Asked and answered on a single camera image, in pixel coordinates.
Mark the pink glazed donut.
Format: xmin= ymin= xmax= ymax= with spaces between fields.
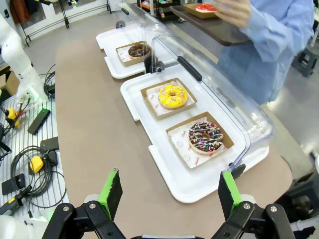
xmin=195 ymin=2 xmax=217 ymax=13

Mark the chocolate donut with brown chunks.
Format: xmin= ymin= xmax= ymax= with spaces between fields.
xmin=128 ymin=42 xmax=152 ymax=60

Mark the white smile print paper liner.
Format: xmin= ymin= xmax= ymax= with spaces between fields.
xmin=146 ymin=84 xmax=194 ymax=117
xmin=167 ymin=125 xmax=229 ymax=168
xmin=117 ymin=47 xmax=148 ymax=62

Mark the black serving tray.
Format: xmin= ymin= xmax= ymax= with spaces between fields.
xmin=169 ymin=4 xmax=254 ymax=47

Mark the white ribbed side table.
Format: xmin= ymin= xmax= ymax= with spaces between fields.
xmin=0 ymin=94 xmax=70 ymax=220

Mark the long black box with light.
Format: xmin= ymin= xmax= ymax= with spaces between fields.
xmin=27 ymin=108 xmax=51 ymax=135

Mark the brown cardboard donut tray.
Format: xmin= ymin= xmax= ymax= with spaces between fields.
xmin=165 ymin=111 xmax=235 ymax=169
xmin=183 ymin=2 xmax=220 ymax=20
xmin=140 ymin=77 xmax=198 ymax=121
xmin=115 ymin=41 xmax=153 ymax=67

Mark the black equipment base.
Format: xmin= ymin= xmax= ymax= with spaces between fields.
xmin=274 ymin=171 xmax=319 ymax=222

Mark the black shelf cart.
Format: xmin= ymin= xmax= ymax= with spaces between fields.
xmin=136 ymin=0 xmax=185 ymax=23

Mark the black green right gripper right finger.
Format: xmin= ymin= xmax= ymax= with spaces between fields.
xmin=211 ymin=171 xmax=296 ymax=239

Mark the yellow emergency stop box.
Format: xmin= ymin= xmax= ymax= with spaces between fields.
xmin=6 ymin=107 xmax=22 ymax=127
xmin=29 ymin=156 xmax=44 ymax=173

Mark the black metal rack frame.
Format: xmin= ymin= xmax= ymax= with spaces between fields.
xmin=14 ymin=0 xmax=113 ymax=47

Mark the large white display case base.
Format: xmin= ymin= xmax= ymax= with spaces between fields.
xmin=120 ymin=64 xmax=270 ymax=204

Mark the black and yellow hand controller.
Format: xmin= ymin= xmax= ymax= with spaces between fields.
xmin=0 ymin=185 xmax=33 ymax=216

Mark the black coiled cable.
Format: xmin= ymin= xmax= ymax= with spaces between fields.
xmin=9 ymin=145 xmax=67 ymax=209

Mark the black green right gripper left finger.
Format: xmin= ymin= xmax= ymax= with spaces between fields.
xmin=47 ymin=168 xmax=127 ymax=239

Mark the brown cardboard box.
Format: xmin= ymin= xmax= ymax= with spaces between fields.
xmin=0 ymin=69 xmax=20 ymax=97

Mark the long black lid handle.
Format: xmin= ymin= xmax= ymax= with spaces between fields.
xmin=176 ymin=56 xmax=203 ymax=83

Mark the person forearm in blue sleeve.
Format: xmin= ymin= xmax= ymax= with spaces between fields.
xmin=239 ymin=0 xmax=315 ymax=63

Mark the chocolate donut with coloured sprinkles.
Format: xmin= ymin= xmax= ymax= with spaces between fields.
xmin=188 ymin=121 xmax=224 ymax=155

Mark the small white display case base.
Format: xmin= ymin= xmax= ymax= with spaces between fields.
xmin=96 ymin=26 xmax=179 ymax=80

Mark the person hand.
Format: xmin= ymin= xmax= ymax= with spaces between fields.
xmin=213 ymin=0 xmax=252 ymax=28

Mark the person torso in blue shirt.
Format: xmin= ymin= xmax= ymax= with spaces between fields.
xmin=218 ymin=0 xmax=319 ymax=105

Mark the grey step stool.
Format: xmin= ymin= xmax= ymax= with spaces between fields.
xmin=291 ymin=47 xmax=318 ymax=78

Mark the large clear display case lid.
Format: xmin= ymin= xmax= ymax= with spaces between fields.
xmin=151 ymin=34 xmax=275 ymax=172

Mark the small clear display case lid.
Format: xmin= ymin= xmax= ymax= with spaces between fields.
xmin=121 ymin=2 xmax=180 ymax=63

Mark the black cable bundle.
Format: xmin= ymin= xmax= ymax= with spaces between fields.
xmin=43 ymin=64 xmax=57 ymax=99

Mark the yellow sprinkled donut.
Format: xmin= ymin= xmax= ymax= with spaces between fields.
xmin=158 ymin=84 xmax=188 ymax=110

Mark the brown hanging jacket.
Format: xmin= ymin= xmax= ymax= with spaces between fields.
xmin=9 ymin=0 xmax=32 ymax=24

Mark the black flat plate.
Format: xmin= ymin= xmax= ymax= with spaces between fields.
xmin=39 ymin=136 xmax=59 ymax=152

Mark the small black adapter box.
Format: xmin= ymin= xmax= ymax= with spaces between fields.
xmin=46 ymin=150 xmax=58 ymax=166

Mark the black plate with hole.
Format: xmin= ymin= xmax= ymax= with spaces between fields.
xmin=1 ymin=173 xmax=26 ymax=196

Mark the black lid hinge bracket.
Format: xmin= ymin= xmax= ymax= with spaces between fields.
xmin=227 ymin=163 xmax=247 ymax=179
xmin=144 ymin=54 xmax=165 ymax=74

